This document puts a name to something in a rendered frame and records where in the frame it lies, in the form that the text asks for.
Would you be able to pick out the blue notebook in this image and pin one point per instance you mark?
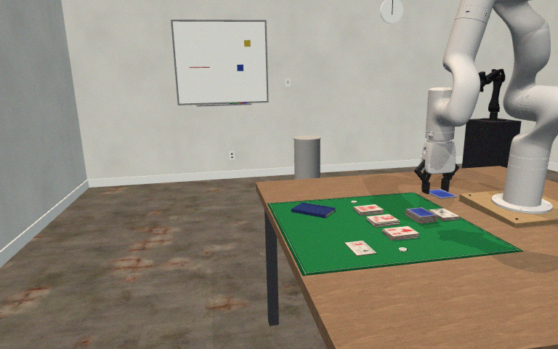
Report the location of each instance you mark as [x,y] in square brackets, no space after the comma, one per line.
[313,210]

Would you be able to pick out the green card cloth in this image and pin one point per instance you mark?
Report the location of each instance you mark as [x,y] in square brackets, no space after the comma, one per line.
[320,242]

